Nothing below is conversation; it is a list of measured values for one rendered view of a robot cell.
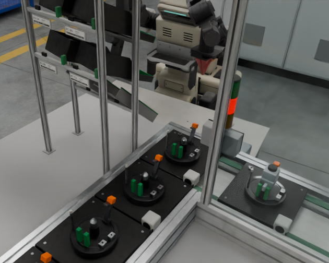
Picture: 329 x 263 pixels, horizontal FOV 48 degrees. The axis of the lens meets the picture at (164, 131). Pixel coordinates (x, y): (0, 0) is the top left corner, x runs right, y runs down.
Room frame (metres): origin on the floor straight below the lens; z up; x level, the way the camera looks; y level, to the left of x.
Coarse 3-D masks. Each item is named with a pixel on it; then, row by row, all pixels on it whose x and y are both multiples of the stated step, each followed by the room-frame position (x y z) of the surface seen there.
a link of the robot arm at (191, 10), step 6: (186, 0) 1.33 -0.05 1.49; (192, 0) 1.32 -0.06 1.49; (198, 0) 1.32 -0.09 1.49; (204, 0) 1.28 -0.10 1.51; (192, 6) 1.28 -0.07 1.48; (198, 6) 1.27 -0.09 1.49; (204, 6) 1.27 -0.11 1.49; (192, 12) 1.26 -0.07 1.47; (198, 12) 1.26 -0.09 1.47; (204, 12) 1.26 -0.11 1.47; (210, 12) 1.27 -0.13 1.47; (198, 18) 1.26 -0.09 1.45
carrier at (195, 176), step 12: (168, 132) 1.10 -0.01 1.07; (180, 132) 1.25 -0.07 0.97; (156, 144) 1.15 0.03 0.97; (168, 144) 1.13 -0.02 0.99; (180, 144) 1.10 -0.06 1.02; (192, 144) 1.14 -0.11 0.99; (144, 156) 1.07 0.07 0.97; (168, 156) 1.06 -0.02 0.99; (180, 156) 1.05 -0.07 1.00; (192, 156) 1.05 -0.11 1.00; (204, 156) 1.10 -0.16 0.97; (168, 168) 1.01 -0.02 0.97; (180, 168) 1.02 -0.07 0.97; (192, 168) 1.02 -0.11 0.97; (204, 168) 1.03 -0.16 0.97; (192, 180) 0.94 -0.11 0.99
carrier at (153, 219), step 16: (128, 176) 0.96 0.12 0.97; (144, 176) 0.88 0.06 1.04; (160, 176) 0.97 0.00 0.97; (112, 192) 0.87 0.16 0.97; (128, 192) 0.86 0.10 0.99; (144, 192) 0.86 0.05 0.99; (160, 192) 0.87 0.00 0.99; (176, 192) 0.89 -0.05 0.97; (128, 208) 0.81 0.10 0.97; (144, 208) 0.81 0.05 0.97; (160, 208) 0.82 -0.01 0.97; (144, 224) 0.74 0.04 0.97
